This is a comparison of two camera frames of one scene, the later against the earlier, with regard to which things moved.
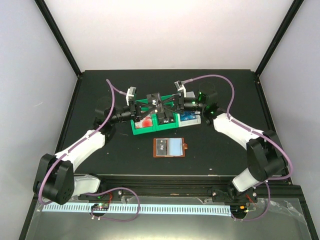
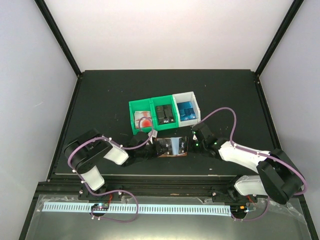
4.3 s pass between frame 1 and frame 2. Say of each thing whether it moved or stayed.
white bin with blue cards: stayed
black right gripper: moved
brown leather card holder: stayed
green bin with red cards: stayed
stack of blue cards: stayed
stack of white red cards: stayed
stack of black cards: stayed
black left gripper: moved
